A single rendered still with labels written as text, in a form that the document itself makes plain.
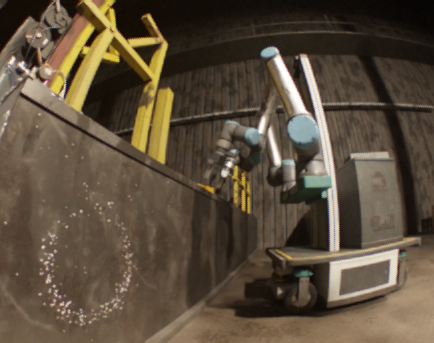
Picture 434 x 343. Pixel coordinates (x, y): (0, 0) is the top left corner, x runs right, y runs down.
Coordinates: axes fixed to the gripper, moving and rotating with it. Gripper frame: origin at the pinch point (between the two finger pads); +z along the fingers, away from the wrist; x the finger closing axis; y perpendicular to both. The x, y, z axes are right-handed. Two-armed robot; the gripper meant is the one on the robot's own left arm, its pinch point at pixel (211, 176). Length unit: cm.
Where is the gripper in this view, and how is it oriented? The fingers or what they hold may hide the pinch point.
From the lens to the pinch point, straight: 115.7
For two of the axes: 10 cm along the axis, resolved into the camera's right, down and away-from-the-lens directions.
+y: -8.8, -3.4, 3.2
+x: -2.8, -1.6, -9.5
